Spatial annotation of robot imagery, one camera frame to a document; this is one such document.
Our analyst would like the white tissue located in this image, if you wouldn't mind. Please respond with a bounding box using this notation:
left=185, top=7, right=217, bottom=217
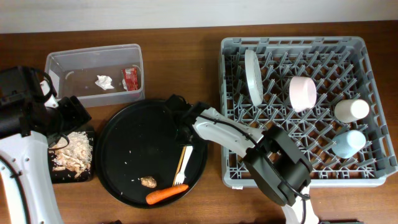
left=95, top=75, right=114, bottom=90

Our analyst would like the round black serving tray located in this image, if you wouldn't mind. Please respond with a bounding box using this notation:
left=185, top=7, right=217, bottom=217
left=94, top=100, right=208, bottom=209

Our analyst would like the white plastic fork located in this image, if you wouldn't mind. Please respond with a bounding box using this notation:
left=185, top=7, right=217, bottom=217
left=174, top=146, right=193, bottom=186

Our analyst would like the red snack wrapper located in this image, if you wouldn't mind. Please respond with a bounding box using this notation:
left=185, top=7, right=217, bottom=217
left=121, top=67, right=139, bottom=91

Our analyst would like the brown walnut shell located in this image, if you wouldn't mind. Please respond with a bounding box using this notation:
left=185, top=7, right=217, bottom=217
left=140, top=176, right=157, bottom=189

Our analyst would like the grey plate with rice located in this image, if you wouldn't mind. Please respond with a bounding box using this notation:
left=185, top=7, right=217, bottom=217
left=244, top=50, right=263, bottom=106

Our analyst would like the orange carrot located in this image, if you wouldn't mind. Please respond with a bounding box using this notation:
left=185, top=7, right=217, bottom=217
left=146, top=184, right=189, bottom=205

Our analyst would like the pink shallow bowl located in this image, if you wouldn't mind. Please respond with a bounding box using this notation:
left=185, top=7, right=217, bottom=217
left=289, top=77, right=317, bottom=113

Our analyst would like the small white cup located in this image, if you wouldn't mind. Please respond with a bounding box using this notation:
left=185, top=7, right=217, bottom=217
left=334, top=99, right=370, bottom=123

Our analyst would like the blue plastic cup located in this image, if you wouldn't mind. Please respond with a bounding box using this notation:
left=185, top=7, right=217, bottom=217
left=332, top=130, right=366, bottom=159

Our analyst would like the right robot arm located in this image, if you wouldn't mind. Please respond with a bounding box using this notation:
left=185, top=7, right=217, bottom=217
left=165, top=95, right=320, bottom=223

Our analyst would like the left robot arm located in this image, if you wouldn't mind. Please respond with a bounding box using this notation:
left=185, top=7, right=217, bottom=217
left=1, top=66, right=91, bottom=223

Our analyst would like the grey dishwasher rack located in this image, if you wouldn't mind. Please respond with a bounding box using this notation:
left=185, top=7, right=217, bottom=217
left=219, top=36, right=397, bottom=188

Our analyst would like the rice and shells pile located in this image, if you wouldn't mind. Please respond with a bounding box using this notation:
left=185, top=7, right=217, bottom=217
left=49, top=131, right=93, bottom=180

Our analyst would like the clear plastic bin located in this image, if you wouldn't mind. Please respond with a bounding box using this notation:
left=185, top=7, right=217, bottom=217
left=45, top=44, right=145, bottom=108

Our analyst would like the black rectangular tray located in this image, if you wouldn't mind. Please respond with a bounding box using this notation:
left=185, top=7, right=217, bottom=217
left=48, top=124, right=95, bottom=184

